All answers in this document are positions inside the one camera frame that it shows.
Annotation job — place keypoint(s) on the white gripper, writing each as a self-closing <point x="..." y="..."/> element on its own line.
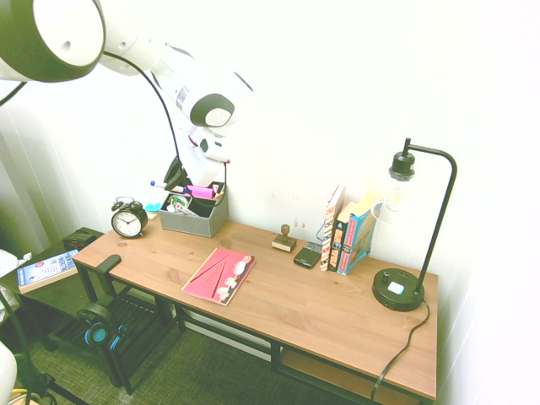
<point x="206" y="169"/>

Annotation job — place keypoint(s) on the dark side table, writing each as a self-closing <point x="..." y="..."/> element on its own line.
<point x="50" y="299"/>

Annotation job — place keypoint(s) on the black headphone hanger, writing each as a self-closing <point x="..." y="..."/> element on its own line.
<point x="107" y="270"/>

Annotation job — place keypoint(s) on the blue paperback book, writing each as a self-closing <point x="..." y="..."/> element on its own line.
<point x="358" y="240"/>

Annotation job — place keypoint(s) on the black metal desk frame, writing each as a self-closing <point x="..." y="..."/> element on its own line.
<point x="274" y="350"/>

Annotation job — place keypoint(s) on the white office supplies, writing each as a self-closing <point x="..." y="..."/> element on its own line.
<point x="180" y="206"/>

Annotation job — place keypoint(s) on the small black red box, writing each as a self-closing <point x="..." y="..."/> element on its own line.
<point x="79" y="240"/>

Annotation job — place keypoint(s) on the black mobile phone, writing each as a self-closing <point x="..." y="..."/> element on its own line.
<point x="307" y="255"/>

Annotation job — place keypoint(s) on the red white striped book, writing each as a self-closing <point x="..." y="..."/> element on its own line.
<point x="330" y="232"/>

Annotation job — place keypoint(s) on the black orange book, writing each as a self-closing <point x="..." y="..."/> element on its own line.
<point x="339" y="244"/>

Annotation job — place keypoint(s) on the wooden rubber stamp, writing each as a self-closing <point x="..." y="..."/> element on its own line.
<point x="284" y="242"/>

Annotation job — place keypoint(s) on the red sticky notes booklet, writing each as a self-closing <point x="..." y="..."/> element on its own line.
<point x="219" y="276"/>

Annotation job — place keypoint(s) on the blue yellow note pads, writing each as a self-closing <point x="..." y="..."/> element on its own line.
<point x="152" y="206"/>

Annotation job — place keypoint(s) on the black desk lamp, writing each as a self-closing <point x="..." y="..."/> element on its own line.
<point x="396" y="291"/>

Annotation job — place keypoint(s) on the black blue headphones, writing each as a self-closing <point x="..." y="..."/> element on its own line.
<point x="98" y="333"/>

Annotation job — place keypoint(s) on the white cloth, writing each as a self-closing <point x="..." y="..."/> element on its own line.
<point x="12" y="266"/>

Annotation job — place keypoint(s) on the black slatted shelf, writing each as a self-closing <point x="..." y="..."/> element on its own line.
<point x="139" y="325"/>

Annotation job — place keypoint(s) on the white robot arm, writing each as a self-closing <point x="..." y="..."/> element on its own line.
<point x="139" y="46"/>

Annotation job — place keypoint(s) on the grey fabric desk organizer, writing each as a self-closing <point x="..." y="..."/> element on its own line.
<point x="190" y="223"/>

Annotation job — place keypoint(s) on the pink item in organizer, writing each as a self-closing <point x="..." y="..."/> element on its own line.
<point x="199" y="192"/>

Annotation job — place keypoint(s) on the blue white book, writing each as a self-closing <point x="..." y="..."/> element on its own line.
<point x="46" y="272"/>

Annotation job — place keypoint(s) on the blue white marker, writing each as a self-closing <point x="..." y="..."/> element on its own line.
<point x="162" y="185"/>

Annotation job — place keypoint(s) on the black alarm clock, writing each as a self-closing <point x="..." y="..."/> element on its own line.
<point x="126" y="223"/>

